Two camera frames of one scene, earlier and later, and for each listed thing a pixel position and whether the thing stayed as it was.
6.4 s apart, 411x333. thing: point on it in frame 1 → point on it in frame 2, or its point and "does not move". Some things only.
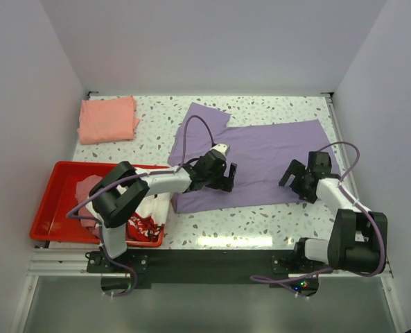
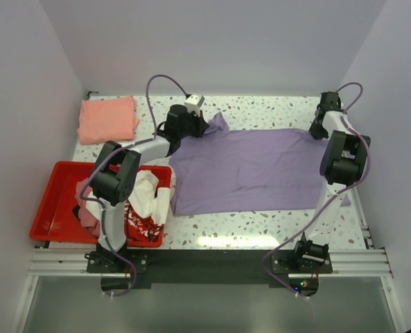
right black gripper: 296,168 → 316,133
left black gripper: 224,184 → 202,125
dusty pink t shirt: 82,191 does not move
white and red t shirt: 147,223 does not move
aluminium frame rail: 68,262 does not move
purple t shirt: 260,153 does not move
